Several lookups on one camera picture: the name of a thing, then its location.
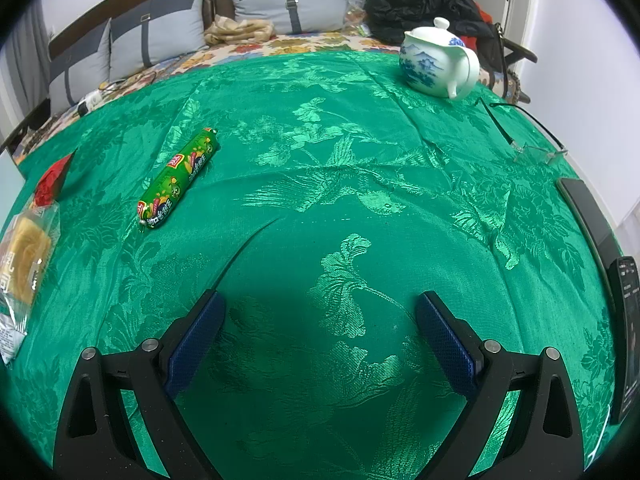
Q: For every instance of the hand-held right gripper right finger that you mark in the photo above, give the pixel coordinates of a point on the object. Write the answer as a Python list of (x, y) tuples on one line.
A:
[(445, 345)]

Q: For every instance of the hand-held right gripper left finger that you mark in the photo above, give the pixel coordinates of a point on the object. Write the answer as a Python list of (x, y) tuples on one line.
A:
[(197, 340)]

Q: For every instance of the green sausage packet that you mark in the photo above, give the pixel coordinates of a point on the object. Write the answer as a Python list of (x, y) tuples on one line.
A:
[(177, 180)]

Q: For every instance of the clear bread packet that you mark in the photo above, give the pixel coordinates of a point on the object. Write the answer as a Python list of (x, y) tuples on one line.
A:
[(25, 260)]

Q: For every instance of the red snack packet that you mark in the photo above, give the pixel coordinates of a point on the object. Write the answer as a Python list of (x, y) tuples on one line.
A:
[(52, 180)]

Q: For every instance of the black tablet device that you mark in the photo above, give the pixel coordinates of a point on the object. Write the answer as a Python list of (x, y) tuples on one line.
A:
[(627, 320)]

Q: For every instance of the black phone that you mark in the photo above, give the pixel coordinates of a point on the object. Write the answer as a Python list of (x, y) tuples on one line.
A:
[(587, 215)]

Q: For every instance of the green embroidered tablecloth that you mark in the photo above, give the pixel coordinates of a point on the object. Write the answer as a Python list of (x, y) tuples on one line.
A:
[(325, 185)]

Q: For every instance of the eyeglasses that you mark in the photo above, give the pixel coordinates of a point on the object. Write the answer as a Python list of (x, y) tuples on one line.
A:
[(531, 151)]

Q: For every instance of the white board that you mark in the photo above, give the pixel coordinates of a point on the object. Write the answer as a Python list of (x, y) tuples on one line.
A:
[(9, 185)]

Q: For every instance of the white charger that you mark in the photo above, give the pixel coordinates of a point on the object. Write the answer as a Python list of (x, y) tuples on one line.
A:
[(91, 101)]

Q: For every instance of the white blue porcelain teapot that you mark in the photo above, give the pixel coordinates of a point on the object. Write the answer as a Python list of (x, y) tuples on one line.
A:
[(430, 65)]

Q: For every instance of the black handbag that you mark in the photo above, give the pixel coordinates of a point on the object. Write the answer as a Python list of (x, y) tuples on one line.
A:
[(492, 55)]

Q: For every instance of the dark wooden chair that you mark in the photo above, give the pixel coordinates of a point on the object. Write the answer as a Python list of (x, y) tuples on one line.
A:
[(517, 52)]

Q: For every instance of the folded beige blanket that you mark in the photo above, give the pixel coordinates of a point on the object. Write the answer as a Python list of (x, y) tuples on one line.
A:
[(240, 30)]

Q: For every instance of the floral bedsheet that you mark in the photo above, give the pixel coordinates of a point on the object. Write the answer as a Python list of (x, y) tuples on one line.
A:
[(300, 42)]

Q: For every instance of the grey curtain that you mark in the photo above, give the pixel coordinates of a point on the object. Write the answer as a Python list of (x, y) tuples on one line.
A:
[(25, 60)]

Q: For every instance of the black jacket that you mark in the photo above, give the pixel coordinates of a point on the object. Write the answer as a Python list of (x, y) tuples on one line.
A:
[(415, 5)]

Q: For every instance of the clear plastic bag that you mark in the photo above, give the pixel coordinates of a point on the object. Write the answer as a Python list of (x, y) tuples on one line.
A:
[(356, 10)]

